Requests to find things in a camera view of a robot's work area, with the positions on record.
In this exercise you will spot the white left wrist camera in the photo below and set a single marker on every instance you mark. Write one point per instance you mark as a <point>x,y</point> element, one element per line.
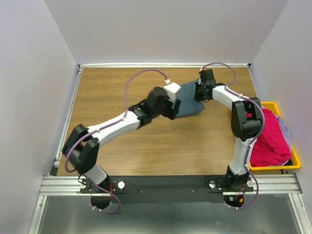
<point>172,90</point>

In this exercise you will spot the black garment in bin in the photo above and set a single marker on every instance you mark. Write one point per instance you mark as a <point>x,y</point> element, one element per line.
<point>288,163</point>

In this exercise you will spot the yellow plastic bin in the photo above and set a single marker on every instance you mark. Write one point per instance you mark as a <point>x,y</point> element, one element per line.
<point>296,162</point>

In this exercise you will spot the aluminium front frame rail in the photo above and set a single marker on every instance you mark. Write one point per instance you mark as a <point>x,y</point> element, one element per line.
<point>194,184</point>

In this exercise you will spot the aluminium left table rail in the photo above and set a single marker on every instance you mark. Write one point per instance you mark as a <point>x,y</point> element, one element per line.
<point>58,155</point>

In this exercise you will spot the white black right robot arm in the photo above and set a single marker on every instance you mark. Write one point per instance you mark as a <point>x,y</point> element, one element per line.
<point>247,123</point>

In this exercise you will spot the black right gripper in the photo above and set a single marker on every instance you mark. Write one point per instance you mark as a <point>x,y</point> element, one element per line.
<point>197,97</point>

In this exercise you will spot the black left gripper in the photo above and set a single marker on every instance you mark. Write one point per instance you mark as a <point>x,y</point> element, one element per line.
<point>172,114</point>

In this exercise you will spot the lavender t-shirt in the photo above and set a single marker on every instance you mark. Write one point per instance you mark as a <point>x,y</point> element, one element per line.
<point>285,131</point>

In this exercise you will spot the teal blue t-shirt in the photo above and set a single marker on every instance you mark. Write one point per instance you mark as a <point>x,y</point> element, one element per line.
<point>189,106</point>

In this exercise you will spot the aluminium back table rail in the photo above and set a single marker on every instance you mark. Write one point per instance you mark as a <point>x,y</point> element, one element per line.
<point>142,65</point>

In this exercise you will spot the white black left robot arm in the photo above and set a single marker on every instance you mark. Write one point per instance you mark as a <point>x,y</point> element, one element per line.
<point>82,146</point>

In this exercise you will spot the magenta t-shirt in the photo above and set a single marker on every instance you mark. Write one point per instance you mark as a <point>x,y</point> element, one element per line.
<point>270,149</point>

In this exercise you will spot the aluminium table rail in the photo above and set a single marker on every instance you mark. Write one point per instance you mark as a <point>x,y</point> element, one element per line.
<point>142,65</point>
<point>58,155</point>

